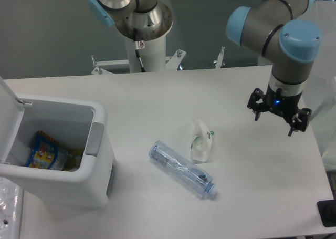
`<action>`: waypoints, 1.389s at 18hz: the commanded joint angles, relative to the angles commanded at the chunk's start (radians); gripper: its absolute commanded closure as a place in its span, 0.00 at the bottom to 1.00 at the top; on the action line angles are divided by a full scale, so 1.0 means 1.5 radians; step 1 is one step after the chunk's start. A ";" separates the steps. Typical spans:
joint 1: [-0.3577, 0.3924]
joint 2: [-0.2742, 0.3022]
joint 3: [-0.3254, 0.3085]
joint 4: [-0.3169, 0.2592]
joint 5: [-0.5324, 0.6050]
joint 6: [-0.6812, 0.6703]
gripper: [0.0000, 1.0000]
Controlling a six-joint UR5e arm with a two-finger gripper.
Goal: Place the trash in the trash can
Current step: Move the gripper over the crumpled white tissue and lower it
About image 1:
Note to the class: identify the clear plastic bottle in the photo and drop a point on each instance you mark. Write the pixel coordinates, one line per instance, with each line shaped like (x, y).
(183, 170)

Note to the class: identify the white trash can lid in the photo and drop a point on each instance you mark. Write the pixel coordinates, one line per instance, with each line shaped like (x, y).
(12, 111)

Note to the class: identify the white paper wrapper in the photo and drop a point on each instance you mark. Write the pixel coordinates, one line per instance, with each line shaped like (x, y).
(201, 141)

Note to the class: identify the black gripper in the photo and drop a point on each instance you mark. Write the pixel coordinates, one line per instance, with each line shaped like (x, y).
(283, 106)

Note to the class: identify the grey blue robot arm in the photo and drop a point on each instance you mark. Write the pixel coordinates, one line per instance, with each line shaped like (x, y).
(273, 30)

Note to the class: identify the black device at edge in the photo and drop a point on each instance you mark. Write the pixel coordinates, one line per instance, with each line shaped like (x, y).
(326, 210)

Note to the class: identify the white pedestal base frame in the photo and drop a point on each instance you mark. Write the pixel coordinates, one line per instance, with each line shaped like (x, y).
(173, 63)

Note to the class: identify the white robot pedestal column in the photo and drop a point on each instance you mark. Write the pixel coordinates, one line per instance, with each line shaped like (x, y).
(147, 55)

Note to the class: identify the translucent plastic box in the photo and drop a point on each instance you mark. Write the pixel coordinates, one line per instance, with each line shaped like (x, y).
(319, 96)

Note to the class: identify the blue yellow snack wrapper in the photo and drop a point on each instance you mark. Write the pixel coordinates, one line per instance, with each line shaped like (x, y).
(47, 153)

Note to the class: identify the clear plastic sheet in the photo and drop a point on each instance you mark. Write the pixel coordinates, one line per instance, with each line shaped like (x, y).
(11, 209)

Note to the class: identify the white trash can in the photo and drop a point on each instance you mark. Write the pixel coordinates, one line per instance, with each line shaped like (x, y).
(81, 128)

